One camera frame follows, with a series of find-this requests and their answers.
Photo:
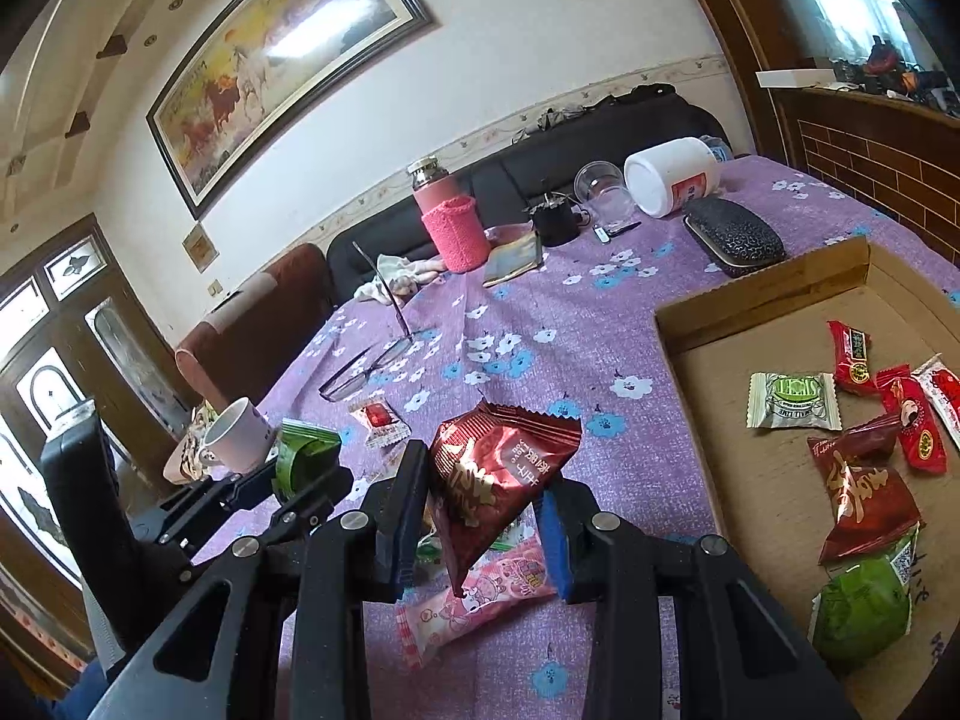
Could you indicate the clear glass cup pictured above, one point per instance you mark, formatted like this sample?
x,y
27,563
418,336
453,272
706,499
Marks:
x,y
600,188

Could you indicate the brown chair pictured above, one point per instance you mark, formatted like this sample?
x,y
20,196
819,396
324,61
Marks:
x,y
242,347

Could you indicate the pink knit-sleeved thermos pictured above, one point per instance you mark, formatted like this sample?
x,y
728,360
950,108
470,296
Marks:
x,y
449,216

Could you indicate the red white snack packet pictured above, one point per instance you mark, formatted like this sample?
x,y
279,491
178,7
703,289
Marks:
x,y
942,388

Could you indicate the pink cartoon snack packet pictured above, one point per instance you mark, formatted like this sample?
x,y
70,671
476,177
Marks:
x,y
517,575

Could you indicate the pale green white packet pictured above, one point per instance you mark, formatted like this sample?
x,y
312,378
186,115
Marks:
x,y
792,401

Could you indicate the small notebook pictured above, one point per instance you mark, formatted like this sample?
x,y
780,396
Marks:
x,y
512,259

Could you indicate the purple floral tablecloth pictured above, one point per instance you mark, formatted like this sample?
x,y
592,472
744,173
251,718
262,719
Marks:
x,y
665,447

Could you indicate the black rimmed eyeglasses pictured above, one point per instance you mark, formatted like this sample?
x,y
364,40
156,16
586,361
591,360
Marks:
x,y
378,347

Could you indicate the wooden brick-pattern counter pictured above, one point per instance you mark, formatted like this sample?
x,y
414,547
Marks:
x,y
895,156

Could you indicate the green foil snack bag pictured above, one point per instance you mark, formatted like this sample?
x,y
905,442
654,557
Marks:
x,y
867,607

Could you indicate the clear green-edged cookie packet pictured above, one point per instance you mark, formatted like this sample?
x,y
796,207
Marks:
x,y
429,549

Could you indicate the small white red packet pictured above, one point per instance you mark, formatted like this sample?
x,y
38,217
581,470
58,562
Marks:
x,y
382,424

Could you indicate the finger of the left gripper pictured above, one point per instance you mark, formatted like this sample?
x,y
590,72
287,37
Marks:
x,y
197,512
302,513

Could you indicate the white plastic jar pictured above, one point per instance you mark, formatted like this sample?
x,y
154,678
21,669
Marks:
x,y
663,178

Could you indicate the white crumpled cloth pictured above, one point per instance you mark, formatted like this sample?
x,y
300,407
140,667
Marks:
x,y
397,279

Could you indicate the dark red foil snack bag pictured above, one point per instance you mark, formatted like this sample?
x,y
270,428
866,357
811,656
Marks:
x,y
487,466

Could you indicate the small black lighter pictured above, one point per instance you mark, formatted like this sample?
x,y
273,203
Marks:
x,y
606,234

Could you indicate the small red candy packet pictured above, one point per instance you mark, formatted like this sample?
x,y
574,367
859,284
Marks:
x,y
852,372

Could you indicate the black leather sofa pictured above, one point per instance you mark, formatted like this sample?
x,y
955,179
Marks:
x,y
506,184

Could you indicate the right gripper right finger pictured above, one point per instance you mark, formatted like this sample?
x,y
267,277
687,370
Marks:
x,y
740,655

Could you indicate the white flat box on counter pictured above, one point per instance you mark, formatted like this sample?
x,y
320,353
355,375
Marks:
x,y
795,78

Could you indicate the framed horse painting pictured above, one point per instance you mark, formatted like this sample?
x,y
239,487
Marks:
x,y
255,69

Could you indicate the white ceramic mug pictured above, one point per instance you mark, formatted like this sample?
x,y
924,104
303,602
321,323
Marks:
x,y
240,438

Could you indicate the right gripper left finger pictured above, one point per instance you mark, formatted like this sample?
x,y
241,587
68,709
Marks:
x,y
362,556

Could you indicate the black textured glasses case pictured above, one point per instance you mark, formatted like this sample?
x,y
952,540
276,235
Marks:
x,y
733,237

